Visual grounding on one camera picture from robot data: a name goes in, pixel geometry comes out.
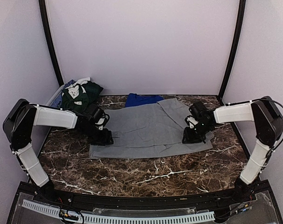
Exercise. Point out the blue patterned garment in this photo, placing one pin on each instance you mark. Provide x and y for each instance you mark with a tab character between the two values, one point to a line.
58	100

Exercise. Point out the grey plastic laundry basket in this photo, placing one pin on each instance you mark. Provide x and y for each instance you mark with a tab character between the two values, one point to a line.
51	100

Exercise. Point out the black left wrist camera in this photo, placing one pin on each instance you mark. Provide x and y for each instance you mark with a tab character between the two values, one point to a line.
96	116

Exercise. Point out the blue printed t-shirt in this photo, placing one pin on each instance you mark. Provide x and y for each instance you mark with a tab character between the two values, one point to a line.
134	99

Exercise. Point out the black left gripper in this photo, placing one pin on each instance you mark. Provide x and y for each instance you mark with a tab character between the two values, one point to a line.
105	139

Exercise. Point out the dark garment under pile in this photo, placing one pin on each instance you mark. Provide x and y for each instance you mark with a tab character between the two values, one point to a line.
93	91

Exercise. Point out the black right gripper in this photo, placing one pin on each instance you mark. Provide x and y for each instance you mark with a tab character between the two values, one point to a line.
189	138

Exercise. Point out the black frame post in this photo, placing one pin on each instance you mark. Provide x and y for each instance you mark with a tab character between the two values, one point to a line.
49	41
234	47

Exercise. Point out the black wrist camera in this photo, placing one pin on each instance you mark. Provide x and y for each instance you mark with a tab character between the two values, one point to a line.
96	116
197	110

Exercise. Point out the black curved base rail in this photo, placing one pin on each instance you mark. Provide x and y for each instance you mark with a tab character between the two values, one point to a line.
219	200

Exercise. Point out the dark green white garment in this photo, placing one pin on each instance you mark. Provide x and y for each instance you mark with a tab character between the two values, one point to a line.
75	98

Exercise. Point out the right black frame post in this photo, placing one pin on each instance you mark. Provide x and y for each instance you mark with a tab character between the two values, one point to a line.
234	47

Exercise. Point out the grey button shirt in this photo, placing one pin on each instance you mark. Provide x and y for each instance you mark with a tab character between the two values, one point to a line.
148	131

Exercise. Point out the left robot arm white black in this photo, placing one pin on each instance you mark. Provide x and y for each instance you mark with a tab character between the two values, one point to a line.
26	118

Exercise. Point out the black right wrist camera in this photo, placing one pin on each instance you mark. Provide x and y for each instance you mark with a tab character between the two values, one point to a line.
197	110

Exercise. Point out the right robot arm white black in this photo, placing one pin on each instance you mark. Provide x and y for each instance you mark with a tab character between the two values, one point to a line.
267	119

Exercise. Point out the white slotted cable duct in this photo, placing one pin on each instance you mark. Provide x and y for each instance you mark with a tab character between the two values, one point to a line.
110	216

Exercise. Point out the left black frame post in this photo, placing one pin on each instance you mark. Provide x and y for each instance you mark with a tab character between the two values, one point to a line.
49	41

